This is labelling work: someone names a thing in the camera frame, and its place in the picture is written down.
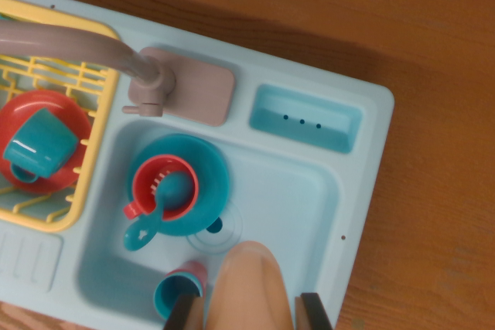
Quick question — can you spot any light blue toy sink unit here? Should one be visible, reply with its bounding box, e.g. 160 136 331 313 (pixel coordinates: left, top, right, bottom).
0 0 396 330

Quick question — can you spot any red toy plate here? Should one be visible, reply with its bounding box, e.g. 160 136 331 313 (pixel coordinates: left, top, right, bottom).
0 89 94 195

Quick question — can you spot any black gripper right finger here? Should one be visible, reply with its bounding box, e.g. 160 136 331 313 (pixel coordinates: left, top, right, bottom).
293 291 334 330

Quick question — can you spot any teal toy plate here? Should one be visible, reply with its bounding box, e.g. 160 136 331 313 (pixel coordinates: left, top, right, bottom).
127 133 230 237

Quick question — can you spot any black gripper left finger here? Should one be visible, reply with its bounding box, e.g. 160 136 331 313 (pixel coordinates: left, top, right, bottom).
162 293 206 330

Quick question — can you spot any teal spoon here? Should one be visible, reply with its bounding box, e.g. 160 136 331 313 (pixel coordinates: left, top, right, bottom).
123 172 194 253

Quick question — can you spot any grey toy faucet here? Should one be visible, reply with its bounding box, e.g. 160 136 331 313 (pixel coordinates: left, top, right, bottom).
0 19 236 128

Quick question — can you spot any yellow dish rack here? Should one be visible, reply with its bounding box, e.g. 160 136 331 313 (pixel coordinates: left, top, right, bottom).
0 0 121 233

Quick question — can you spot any small teal toy cup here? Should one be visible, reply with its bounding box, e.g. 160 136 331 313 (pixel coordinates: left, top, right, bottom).
153 270 205 319

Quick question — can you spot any cream detergent bottle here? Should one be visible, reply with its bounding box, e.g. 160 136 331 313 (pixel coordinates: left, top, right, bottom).
205 240 297 330

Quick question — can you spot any red toy cup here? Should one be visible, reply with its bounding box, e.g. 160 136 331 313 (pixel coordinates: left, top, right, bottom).
123 155 200 222

